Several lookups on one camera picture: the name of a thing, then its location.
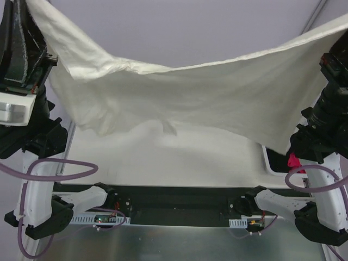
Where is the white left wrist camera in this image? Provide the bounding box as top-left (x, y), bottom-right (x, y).
top-left (0, 92), bottom-right (36, 127)

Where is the pink garment in basket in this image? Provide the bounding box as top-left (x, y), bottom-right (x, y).
top-left (287, 153), bottom-right (302, 171)

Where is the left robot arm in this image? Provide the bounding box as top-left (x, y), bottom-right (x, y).
top-left (1, 1), bottom-right (116, 240)

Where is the right aluminium frame post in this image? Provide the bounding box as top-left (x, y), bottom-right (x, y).
top-left (300, 0), bottom-right (328, 35)

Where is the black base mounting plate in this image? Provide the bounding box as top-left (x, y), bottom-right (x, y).
top-left (53, 183), bottom-right (310, 228)

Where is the right white cable duct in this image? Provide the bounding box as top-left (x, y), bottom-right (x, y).
top-left (228, 218), bottom-right (248, 229)

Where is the left white cable duct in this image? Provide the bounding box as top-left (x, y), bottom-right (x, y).
top-left (70, 214), bottom-right (131, 226)

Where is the white cable duct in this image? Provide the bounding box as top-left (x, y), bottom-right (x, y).
top-left (228, 218), bottom-right (248, 229)
top-left (70, 214), bottom-right (131, 226)

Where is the black garment in basket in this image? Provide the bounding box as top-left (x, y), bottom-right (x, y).
top-left (266, 148), bottom-right (290, 173)

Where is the white plastic laundry basket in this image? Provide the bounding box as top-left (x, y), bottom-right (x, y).
top-left (261, 145), bottom-right (292, 177)

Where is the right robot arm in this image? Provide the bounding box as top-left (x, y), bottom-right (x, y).
top-left (234, 34), bottom-right (347, 246)

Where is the cream white t shirt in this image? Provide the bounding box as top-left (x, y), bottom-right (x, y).
top-left (27, 1), bottom-right (347, 153)

